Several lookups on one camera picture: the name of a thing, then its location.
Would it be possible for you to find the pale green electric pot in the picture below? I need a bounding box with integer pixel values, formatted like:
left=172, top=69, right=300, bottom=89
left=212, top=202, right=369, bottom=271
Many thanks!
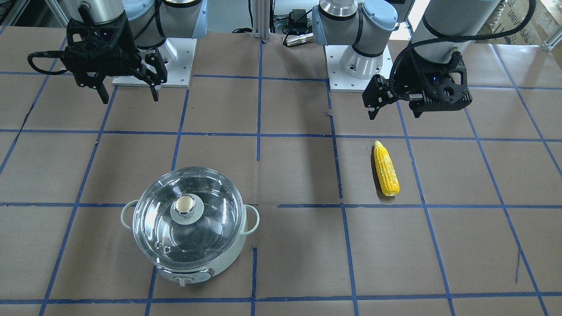
left=120, top=200, right=260, bottom=287

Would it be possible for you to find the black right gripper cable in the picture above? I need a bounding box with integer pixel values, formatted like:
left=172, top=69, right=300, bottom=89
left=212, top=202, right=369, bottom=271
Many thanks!
left=27, top=51, right=73, bottom=75

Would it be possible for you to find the aluminium frame post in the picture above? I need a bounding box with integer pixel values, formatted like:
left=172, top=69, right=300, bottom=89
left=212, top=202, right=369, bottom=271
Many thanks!
left=250, top=0, right=273, bottom=42

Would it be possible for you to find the yellow corn cob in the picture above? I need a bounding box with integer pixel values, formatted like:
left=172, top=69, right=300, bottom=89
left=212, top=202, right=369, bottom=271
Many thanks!
left=373, top=140, right=401, bottom=197

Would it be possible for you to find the glass pot lid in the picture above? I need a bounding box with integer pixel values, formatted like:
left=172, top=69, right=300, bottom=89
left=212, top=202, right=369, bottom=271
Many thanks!
left=132, top=167, right=247, bottom=271

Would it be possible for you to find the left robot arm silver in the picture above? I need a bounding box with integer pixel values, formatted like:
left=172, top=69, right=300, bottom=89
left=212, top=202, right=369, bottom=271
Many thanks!
left=312, top=0, right=497, bottom=120

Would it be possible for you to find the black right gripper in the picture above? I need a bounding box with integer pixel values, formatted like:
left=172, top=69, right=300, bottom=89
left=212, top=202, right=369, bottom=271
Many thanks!
left=62, top=11, right=167, bottom=104

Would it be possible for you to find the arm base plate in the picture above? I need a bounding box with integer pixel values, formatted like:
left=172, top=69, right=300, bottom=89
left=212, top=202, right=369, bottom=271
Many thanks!
left=112, top=38, right=197, bottom=88
left=324, top=45, right=392, bottom=93

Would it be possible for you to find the black power adapter background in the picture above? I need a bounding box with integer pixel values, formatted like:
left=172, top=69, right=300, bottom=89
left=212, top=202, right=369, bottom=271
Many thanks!
left=285, top=9, right=310, bottom=36

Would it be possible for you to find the cardboard box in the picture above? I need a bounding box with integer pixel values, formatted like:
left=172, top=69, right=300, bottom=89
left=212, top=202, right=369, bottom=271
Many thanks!
left=476, top=0, right=562, bottom=47

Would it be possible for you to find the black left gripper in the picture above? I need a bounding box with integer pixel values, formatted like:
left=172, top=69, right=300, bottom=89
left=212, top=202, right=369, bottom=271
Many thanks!
left=363, top=49, right=472, bottom=120

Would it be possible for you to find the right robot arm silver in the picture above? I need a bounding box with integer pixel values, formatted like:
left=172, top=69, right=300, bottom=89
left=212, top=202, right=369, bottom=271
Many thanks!
left=60, top=0, right=208, bottom=104

